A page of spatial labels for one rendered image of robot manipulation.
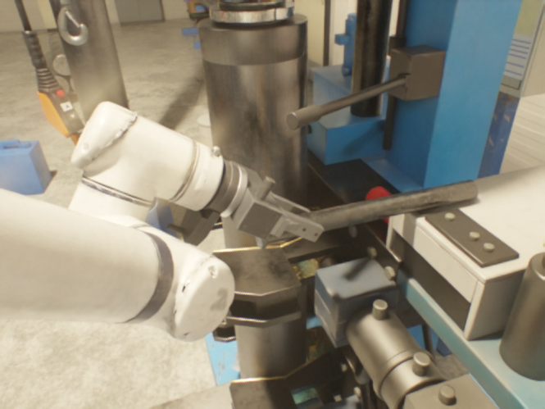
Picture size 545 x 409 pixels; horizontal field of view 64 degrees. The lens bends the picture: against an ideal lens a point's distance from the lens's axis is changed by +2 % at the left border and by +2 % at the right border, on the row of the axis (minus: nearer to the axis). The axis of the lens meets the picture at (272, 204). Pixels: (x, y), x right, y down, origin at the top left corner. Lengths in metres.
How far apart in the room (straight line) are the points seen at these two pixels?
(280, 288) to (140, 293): 0.53
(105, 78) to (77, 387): 1.35
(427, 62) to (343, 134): 0.29
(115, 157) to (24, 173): 3.17
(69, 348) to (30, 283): 2.01
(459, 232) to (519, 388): 0.23
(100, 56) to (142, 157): 1.62
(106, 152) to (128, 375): 1.68
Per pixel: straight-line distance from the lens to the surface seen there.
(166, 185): 0.54
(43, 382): 2.26
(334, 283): 0.86
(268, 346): 1.24
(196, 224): 0.59
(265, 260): 0.95
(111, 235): 0.37
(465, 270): 0.70
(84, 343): 2.32
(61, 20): 1.72
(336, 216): 0.68
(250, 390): 1.31
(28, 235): 0.32
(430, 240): 0.75
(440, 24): 1.02
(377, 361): 0.80
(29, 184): 3.72
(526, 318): 0.68
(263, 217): 0.57
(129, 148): 0.52
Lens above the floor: 1.60
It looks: 32 degrees down
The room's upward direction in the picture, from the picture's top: 3 degrees counter-clockwise
